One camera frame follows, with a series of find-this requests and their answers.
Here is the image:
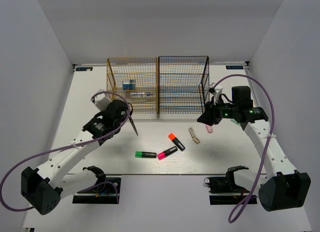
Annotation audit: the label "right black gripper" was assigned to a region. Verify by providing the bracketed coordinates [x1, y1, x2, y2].
[197, 95, 239, 126]

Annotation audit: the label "pink eraser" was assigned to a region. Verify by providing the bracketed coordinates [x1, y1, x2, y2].
[205, 125, 214, 134]

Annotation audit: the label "black handled scissors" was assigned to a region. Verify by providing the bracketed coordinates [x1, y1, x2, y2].
[128, 108, 139, 136]

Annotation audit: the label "blue tape dispenser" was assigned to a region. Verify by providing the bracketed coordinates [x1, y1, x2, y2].
[122, 79, 136, 91]

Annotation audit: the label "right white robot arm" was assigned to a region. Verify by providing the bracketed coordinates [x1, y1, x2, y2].
[197, 85, 311, 212]

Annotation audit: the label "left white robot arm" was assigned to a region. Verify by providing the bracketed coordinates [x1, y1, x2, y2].
[21, 100, 130, 215]

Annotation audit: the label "white correction tape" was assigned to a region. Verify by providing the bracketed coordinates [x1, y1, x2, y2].
[188, 127, 196, 138]

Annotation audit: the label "beige eraser block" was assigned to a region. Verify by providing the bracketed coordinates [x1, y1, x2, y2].
[192, 137, 200, 144]

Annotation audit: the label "right table label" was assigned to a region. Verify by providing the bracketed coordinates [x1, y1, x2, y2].
[225, 65, 244, 70]

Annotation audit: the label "table label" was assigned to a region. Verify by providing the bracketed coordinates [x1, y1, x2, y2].
[75, 67, 93, 71]
[225, 65, 244, 70]

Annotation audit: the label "green highlighter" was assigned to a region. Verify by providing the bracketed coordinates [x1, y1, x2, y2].
[135, 151, 157, 158]

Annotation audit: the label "left table label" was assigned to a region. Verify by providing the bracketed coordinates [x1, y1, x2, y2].
[75, 67, 93, 71]

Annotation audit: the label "pink highlighter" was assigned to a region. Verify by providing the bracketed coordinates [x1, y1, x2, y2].
[157, 146, 178, 160]

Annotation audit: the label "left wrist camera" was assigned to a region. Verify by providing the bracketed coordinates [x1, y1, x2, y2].
[90, 89, 112, 111]

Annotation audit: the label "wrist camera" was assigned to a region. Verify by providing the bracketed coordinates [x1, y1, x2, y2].
[208, 82, 223, 105]
[90, 89, 112, 111]

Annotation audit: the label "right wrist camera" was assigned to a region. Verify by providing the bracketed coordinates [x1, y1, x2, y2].
[208, 82, 223, 105]

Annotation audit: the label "gold wire shelf rack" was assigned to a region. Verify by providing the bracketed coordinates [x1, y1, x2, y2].
[106, 57, 158, 115]

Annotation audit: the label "black wire shelf rack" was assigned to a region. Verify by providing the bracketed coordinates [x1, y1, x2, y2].
[157, 56, 210, 117]

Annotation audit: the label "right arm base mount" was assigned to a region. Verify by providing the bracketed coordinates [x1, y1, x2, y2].
[203, 177, 249, 206]

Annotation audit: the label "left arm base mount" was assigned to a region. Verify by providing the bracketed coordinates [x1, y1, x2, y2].
[72, 177, 122, 205]

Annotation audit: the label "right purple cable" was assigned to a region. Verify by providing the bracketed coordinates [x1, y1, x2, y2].
[208, 74, 276, 224]

